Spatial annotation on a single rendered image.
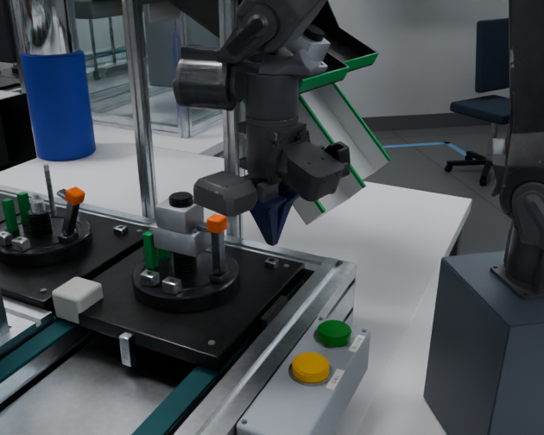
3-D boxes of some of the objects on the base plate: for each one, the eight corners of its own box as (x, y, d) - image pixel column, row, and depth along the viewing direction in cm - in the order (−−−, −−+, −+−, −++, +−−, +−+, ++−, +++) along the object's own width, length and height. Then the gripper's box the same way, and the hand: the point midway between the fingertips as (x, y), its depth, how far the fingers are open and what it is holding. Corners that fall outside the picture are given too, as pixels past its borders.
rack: (322, 209, 130) (339, -245, 97) (240, 287, 100) (225, -331, 67) (237, 193, 138) (226, -230, 105) (138, 261, 109) (80, -300, 76)
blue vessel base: (108, 148, 169) (96, 50, 158) (67, 165, 156) (52, 59, 145) (66, 141, 175) (52, 46, 164) (24, 156, 163) (6, 54, 152)
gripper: (306, 96, 73) (303, 213, 79) (186, 126, 60) (193, 262, 67) (347, 104, 69) (340, 227, 75) (227, 137, 57) (232, 282, 63)
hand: (272, 217), depth 70 cm, fingers closed
